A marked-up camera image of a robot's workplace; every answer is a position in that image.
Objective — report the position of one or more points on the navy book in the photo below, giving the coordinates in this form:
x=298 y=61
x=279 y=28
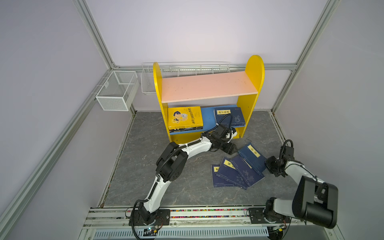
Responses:
x=229 y=116
x=253 y=157
x=228 y=172
x=217 y=181
x=249 y=175

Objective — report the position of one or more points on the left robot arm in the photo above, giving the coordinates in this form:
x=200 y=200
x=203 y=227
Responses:
x=172 y=161

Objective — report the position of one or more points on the navy book bottom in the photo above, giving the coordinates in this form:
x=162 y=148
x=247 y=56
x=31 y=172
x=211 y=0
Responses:
x=228 y=172

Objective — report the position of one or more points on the yellow wooden bookshelf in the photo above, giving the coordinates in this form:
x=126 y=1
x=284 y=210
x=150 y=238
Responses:
x=246 y=86

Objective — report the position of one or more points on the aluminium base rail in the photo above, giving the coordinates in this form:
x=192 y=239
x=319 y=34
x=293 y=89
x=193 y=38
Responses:
x=200 y=223

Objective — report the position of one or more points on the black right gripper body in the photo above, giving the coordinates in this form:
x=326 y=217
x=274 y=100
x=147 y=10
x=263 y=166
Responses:
x=271 y=163

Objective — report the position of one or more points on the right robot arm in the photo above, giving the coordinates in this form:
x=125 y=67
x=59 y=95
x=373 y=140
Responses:
x=315 y=201

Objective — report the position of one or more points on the white wire rack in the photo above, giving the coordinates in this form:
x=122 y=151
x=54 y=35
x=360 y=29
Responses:
x=179 y=69

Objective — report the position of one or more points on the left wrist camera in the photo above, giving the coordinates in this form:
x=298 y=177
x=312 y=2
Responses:
x=232 y=134

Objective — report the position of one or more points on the white mesh basket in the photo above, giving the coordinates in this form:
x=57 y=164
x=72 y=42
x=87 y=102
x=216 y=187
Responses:
x=118 y=91

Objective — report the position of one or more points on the yellow cartoon book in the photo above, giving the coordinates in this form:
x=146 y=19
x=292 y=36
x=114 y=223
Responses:
x=185 y=129
x=185 y=118

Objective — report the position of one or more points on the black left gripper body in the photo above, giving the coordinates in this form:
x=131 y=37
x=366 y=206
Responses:
x=228 y=147

